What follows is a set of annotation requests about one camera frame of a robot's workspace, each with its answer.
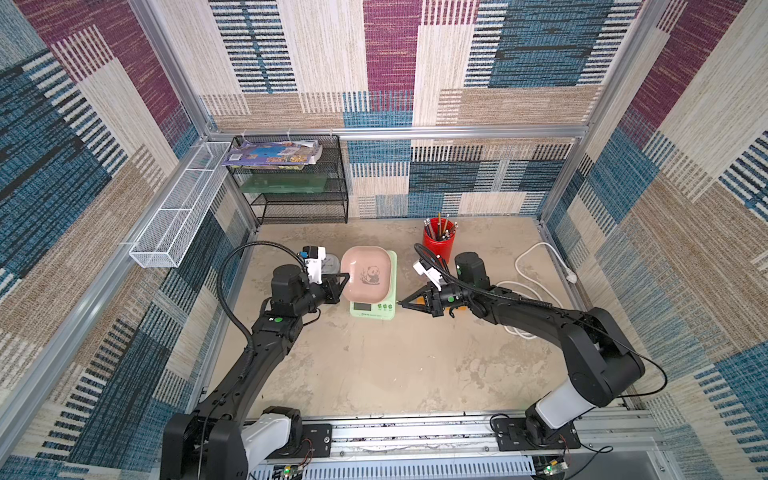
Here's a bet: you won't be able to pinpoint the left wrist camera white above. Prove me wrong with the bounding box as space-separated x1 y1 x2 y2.
300 246 326 284

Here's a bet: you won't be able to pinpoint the black wire mesh shelf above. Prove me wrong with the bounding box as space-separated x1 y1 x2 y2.
227 134 349 225

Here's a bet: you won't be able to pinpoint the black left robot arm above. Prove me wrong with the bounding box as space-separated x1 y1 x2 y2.
159 246 350 479

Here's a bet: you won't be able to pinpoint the pencils in red cup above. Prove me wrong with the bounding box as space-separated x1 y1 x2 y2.
423 212 456 242

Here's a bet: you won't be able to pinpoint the round white alarm clock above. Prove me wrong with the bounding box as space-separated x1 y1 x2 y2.
321 253 341 275

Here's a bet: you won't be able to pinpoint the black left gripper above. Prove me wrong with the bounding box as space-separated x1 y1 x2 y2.
293 272 350 319

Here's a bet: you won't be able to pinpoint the colourful magazine on shelf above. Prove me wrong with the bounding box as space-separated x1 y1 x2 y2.
222 140 323 170

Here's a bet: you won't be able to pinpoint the green electronic kitchen scale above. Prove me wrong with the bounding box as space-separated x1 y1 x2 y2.
349 250 397 321

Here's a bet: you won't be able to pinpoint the green folder on shelf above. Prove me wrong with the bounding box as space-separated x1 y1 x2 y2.
240 174 328 194

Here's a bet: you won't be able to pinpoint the pink panda square bowl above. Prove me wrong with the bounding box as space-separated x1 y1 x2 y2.
341 246 392 304

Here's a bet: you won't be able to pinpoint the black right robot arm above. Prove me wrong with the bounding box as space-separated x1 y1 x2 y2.
399 244 651 448

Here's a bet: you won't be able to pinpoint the white wire wall basket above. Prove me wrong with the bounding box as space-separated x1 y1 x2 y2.
129 142 229 268

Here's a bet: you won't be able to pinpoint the red pencil cup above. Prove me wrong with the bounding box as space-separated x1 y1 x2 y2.
423 233 454 262

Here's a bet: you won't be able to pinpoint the white power strip cord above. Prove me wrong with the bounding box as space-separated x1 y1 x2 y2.
495 241 578 341

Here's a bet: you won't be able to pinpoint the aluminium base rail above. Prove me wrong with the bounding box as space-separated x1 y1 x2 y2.
250 407 682 479

